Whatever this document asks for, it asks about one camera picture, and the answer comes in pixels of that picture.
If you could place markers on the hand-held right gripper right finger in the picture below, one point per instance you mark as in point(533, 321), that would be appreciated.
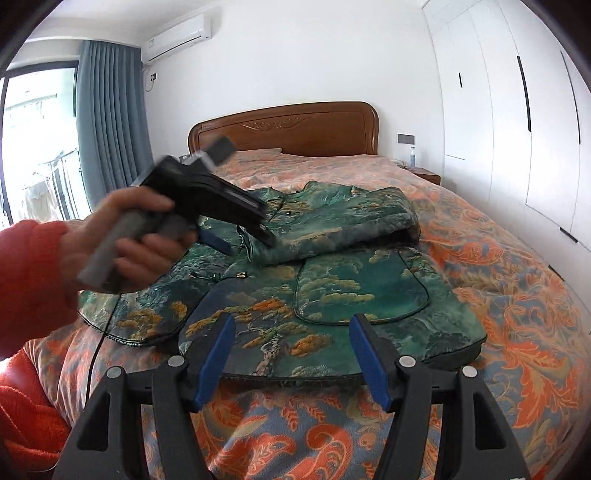
point(369, 362)

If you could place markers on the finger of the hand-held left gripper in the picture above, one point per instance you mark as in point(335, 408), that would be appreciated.
point(216, 242)
point(251, 217)

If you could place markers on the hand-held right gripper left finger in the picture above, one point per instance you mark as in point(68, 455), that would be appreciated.
point(217, 364)

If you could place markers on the green patterned padded jacket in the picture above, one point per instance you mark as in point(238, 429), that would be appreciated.
point(323, 286)

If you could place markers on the person's left forearm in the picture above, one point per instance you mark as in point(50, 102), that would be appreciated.
point(32, 277)

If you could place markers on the person's left hand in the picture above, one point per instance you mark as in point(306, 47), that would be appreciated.
point(87, 230)

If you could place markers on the floral pillow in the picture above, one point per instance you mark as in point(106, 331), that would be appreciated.
point(258, 154)

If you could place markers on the blue-grey curtain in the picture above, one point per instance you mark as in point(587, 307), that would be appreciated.
point(111, 129)

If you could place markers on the wooden headboard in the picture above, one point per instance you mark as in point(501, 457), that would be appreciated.
point(300, 129)

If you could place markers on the metal drying rack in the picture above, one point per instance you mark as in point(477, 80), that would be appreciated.
point(60, 180)

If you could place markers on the floral orange bedspread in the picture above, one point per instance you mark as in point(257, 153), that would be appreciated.
point(485, 323)

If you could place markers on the white air conditioner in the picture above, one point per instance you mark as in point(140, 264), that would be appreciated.
point(175, 39)

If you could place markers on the clear plastic bottle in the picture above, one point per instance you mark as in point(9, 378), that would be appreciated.
point(412, 157)

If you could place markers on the wooden nightstand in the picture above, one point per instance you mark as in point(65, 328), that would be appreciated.
point(427, 175)

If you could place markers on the person's red fleece clothing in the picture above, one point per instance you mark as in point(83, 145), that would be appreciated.
point(23, 406)

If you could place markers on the white wardrobe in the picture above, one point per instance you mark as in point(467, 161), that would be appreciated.
point(498, 138)

